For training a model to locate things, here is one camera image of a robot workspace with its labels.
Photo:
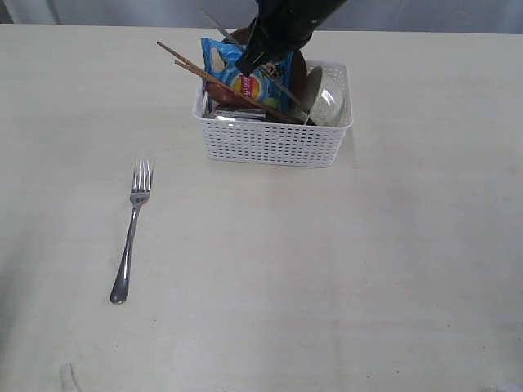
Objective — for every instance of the silver foil packet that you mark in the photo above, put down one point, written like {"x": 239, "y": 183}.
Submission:
{"x": 232, "y": 114}

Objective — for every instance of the white perforated plastic basket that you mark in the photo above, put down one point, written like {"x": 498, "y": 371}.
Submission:
{"x": 277, "y": 143}

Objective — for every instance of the silver table knife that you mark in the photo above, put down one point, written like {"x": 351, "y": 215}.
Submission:
{"x": 263, "y": 68}

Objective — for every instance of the white speckled ceramic bowl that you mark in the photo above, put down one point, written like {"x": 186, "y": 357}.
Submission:
{"x": 324, "y": 98}

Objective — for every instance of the blue chips snack bag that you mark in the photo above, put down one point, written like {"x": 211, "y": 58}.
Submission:
{"x": 219, "y": 60}

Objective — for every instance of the silver metal fork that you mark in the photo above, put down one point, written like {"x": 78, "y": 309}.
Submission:
{"x": 139, "y": 195}

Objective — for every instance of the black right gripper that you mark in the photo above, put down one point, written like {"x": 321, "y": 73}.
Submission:
{"x": 282, "y": 27}

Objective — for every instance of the brown wooden plate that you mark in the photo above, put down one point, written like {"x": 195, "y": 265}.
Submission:
{"x": 297, "y": 83}

